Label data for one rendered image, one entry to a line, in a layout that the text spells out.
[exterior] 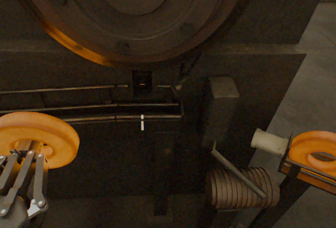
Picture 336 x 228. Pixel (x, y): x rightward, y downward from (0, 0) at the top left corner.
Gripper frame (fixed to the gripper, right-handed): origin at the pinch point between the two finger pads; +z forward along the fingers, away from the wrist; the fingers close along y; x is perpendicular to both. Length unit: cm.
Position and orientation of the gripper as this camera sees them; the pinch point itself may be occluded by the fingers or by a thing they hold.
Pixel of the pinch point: (33, 138)
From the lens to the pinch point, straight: 53.1
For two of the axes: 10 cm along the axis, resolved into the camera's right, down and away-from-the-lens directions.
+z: -0.6, -7.2, 6.9
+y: 10.0, -0.1, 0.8
